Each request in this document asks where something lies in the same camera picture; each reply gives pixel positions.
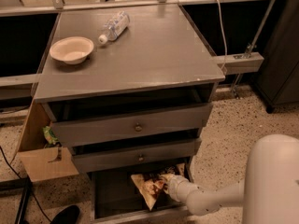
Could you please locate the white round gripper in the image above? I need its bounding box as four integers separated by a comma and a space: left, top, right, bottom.
163, 174, 199, 203

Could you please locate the brown yellow chip bag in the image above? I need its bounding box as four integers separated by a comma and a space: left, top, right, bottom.
131, 163, 185, 210

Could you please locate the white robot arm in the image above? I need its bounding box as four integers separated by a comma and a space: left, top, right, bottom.
167, 134, 299, 224

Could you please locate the grey bottom drawer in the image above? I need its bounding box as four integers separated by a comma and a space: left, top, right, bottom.
91, 158, 192, 224

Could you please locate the grey drawer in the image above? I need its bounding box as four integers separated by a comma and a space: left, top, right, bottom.
42, 103, 212, 147
72, 138, 202, 173
91, 158, 192, 224

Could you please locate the grey drawer cabinet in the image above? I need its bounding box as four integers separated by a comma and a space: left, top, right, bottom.
33, 4, 226, 224

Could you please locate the grey middle drawer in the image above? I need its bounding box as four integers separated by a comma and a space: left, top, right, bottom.
72, 138, 202, 173

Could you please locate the grey top drawer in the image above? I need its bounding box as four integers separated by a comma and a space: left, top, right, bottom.
42, 103, 212, 147

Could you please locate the green snack bag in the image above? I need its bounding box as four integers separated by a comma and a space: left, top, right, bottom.
43, 126, 60, 146

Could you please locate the black shoe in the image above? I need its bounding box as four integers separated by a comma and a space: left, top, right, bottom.
50, 205, 80, 224

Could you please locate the brown cardboard box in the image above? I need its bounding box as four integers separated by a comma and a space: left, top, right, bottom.
17, 102, 78, 182

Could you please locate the dark cabinet at right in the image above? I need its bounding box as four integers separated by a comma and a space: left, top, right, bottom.
254, 0, 299, 113

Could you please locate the clear plastic water bottle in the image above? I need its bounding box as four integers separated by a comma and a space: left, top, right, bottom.
98, 11, 130, 45

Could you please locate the white paper bowl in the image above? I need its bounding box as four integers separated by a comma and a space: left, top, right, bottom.
50, 36, 94, 64

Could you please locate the grey metal rail frame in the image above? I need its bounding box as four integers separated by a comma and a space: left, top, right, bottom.
0, 0, 276, 100

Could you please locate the black floor cable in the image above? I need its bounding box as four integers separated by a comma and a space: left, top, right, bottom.
0, 145, 52, 223

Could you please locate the white hanging cable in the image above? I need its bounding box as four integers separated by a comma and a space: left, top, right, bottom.
203, 0, 229, 72

